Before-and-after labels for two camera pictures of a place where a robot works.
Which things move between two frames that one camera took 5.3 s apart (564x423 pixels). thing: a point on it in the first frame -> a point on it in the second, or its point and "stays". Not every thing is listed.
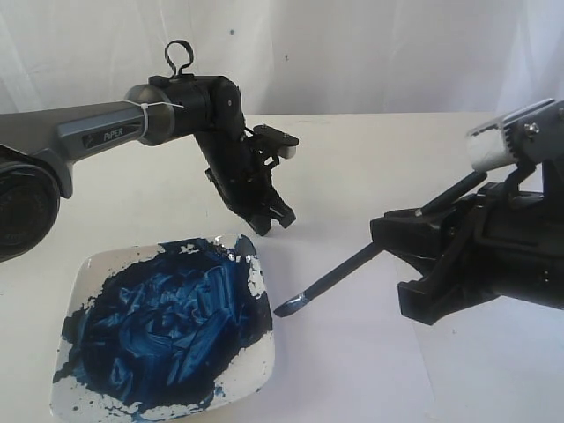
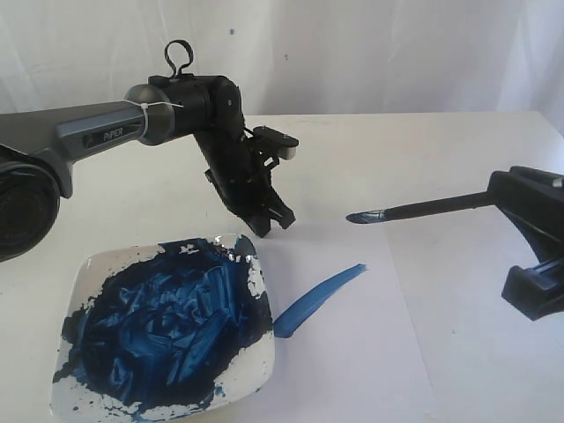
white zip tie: (145, 106) stays
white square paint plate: (165, 332) stays
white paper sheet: (351, 354) stays
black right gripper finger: (453, 284) -> (538, 291)
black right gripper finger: (423, 238) -> (533, 199)
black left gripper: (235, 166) stays
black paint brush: (356, 263) -> (476, 199)
